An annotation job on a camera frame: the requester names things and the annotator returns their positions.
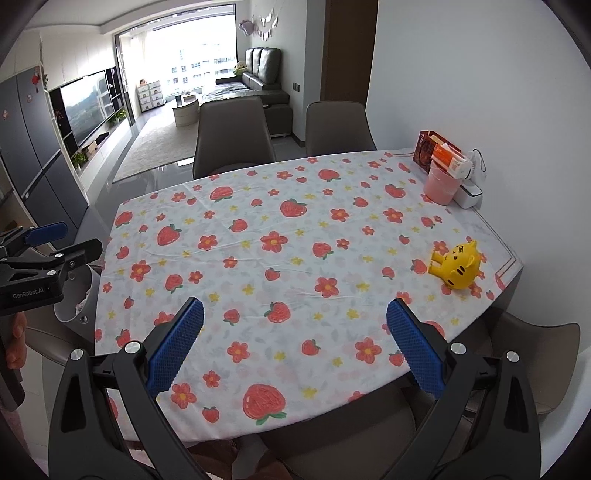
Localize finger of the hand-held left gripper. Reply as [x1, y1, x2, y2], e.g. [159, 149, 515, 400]
[0, 239, 103, 280]
[0, 222, 68, 261]

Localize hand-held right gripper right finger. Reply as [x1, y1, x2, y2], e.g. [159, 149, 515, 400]
[381, 298, 541, 480]

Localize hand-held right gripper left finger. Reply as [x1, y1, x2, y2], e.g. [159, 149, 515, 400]
[47, 296, 206, 480]

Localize grey trash bin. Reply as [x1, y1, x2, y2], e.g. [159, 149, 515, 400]
[53, 267, 100, 325]

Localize person's left hand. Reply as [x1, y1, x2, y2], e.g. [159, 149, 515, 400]
[6, 314, 29, 370]

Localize dark grey fridge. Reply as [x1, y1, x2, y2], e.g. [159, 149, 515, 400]
[0, 66, 89, 227]

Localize yellow cat toy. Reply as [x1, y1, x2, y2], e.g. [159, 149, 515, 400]
[429, 239, 481, 291]

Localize beige rug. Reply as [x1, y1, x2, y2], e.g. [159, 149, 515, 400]
[113, 117, 200, 184]

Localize strawberry flower print tablecloth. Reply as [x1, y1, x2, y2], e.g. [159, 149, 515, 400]
[93, 148, 525, 444]

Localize white rectangular box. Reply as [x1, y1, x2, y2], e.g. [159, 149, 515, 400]
[453, 180, 484, 210]

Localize pink cup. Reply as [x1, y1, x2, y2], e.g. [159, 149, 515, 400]
[423, 161, 461, 204]

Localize white drawer cabinet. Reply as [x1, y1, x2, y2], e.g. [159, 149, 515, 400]
[136, 80, 166, 113]

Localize white round coffee table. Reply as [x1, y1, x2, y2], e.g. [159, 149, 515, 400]
[172, 92, 204, 128]

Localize white small fan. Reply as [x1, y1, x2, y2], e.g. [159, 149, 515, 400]
[462, 148, 488, 184]

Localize orange tissue packet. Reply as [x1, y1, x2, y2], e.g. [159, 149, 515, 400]
[430, 141, 472, 179]

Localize red box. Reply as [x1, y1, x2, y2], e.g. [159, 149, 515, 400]
[412, 130, 463, 169]

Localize dark leather sofa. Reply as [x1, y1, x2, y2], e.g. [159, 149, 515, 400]
[202, 47, 294, 138]

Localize brown wooden door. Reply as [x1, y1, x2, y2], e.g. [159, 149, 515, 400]
[321, 0, 378, 144]

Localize wall television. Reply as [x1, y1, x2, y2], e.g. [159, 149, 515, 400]
[59, 69, 119, 149]

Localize pink wall decoration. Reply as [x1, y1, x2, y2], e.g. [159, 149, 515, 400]
[237, 13, 283, 38]

